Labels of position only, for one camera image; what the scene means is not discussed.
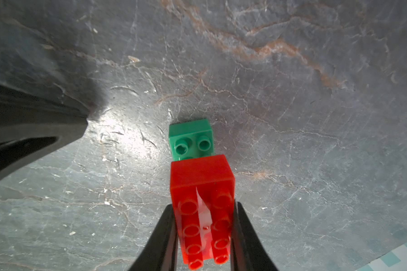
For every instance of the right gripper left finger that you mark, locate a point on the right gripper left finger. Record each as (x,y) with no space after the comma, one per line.
(160,251)

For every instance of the green lego brick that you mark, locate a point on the green lego brick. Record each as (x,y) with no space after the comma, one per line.
(190,140)

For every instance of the red lego brick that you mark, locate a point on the red lego brick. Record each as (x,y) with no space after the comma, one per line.
(203,192)

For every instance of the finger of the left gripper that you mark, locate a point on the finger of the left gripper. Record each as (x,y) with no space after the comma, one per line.
(32,127)

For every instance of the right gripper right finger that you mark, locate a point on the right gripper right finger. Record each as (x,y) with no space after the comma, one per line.
(247,252)

